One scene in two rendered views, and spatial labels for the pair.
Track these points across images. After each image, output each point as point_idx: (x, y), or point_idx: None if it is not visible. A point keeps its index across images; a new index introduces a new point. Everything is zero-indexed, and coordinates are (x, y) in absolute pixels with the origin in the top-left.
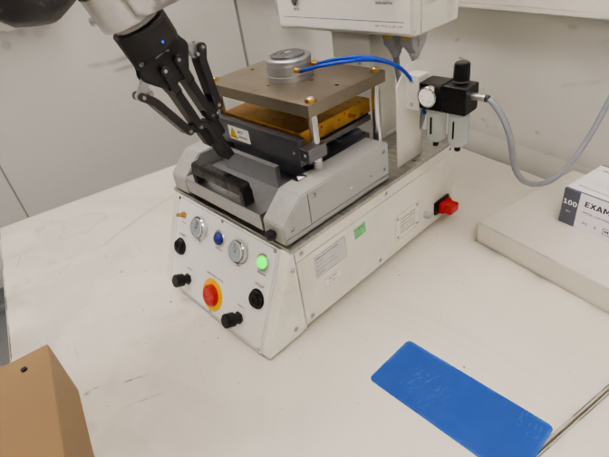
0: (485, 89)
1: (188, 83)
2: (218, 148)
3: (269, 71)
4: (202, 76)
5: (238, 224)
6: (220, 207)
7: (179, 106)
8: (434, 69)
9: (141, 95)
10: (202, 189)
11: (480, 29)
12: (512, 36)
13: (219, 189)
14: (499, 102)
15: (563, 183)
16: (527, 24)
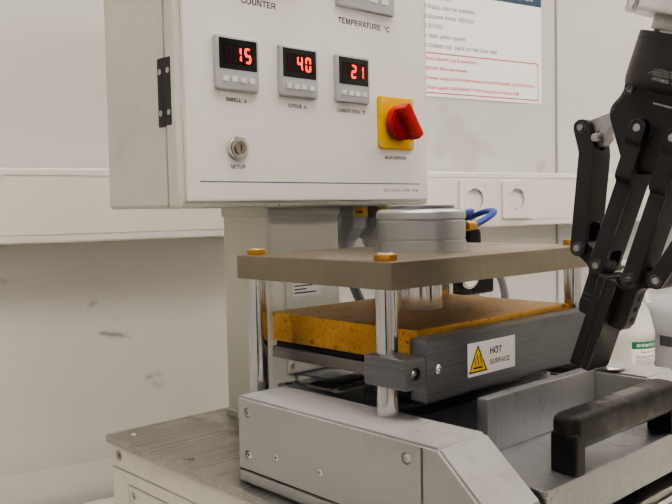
0: (163, 370)
1: (649, 182)
2: (613, 337)
3: (450, 228)
4: (601, 184)
5: (660, 497)
6: (628, 491)
7: (665, 224)
8: (39, 371)
9: None
10: (594, 478)
11: (141, 278)
12: (199, 278)
13: (610, 452)
14: (193, 381)
15: None
16: (220, 259)
